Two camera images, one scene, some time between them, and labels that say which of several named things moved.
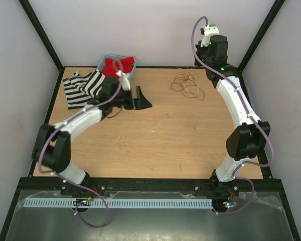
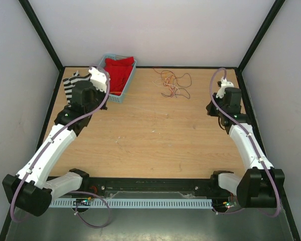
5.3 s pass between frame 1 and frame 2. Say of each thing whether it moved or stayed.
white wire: moved
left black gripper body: moved
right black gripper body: moved
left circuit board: stayed
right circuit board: stayed
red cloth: stayed
